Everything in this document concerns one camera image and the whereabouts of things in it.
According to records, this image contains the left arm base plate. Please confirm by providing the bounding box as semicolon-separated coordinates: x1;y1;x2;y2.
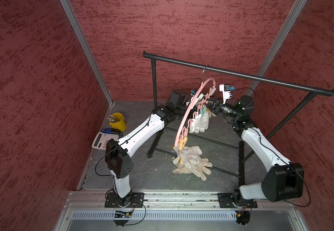
104;192;145;208

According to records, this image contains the black clothes rack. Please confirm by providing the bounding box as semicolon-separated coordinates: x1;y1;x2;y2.
142;51;334;185

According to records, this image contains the white work glove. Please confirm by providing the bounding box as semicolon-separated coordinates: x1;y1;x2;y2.
190;112;212;133

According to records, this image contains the yellow cup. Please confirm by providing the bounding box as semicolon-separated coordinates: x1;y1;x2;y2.
108;113;127;132

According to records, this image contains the pink calculator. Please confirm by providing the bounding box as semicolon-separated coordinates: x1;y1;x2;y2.
92;132;119;150

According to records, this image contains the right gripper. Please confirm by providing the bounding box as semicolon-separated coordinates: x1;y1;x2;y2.
202;96;240;118

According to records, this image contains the right controller board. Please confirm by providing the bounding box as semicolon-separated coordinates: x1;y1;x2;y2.
236;211;251;226

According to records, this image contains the pink clip hanger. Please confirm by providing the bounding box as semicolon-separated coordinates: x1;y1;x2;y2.
173;65;217;150

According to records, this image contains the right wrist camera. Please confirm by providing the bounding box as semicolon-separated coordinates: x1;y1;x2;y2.
219;84;235;104

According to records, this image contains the controller board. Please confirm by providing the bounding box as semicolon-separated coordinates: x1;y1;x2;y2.
114;211;133;219
236;211;251;226

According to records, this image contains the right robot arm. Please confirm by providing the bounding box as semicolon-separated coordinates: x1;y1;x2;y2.
209;95;307;207

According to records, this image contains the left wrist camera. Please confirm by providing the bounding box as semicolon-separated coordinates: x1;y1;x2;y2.
191;89;198;99

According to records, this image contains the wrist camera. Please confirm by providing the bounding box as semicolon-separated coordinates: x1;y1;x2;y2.
219;84;235;104
191;89;198;99

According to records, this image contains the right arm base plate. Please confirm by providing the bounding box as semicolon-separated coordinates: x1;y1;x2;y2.
217;192;258;209

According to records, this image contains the left controller board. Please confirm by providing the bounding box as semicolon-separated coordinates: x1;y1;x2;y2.
114;211;133;219

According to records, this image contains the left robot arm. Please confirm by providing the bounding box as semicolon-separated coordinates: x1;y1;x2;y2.
104;90;188;208

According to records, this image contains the blue stapler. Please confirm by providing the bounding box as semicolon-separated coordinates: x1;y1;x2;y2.
101;128;123;138

